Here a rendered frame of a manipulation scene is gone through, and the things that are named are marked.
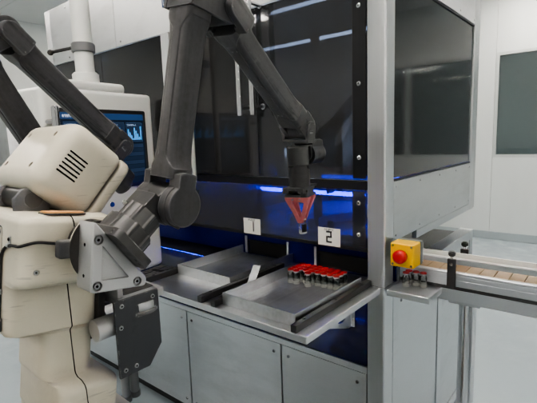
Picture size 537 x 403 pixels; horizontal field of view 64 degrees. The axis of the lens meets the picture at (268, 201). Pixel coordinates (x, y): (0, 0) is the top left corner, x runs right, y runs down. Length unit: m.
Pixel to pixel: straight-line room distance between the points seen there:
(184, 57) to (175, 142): 0.15
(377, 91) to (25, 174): 0.93
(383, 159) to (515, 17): 4.81
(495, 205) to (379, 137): 4.73
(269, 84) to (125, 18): 1.33
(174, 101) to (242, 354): 1.29
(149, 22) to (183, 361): 1.54
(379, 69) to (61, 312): 1.01
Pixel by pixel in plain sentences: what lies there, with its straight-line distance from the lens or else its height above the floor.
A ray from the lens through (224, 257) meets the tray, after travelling 1.72.
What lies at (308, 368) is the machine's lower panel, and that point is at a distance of 1.66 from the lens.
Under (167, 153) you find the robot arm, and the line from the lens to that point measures 0.79.
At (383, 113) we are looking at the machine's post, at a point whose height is 1.41.
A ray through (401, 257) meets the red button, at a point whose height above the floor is 1.00.
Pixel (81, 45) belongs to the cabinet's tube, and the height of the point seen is 1.72.
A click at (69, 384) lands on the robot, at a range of 0.95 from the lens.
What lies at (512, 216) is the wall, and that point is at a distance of 5.95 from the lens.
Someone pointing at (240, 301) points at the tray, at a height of 0.90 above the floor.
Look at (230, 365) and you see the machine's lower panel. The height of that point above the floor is 0.40.
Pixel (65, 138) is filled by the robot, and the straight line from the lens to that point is 0.86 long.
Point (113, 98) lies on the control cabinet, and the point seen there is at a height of 1.52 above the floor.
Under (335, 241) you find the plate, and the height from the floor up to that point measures 1.01.
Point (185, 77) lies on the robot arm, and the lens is 0.80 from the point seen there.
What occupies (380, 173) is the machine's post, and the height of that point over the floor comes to 1.23.
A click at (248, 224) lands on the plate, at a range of 1.63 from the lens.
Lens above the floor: 1.35
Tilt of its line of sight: 8 degrees down
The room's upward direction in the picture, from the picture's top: 2 degrees counter-clockwise
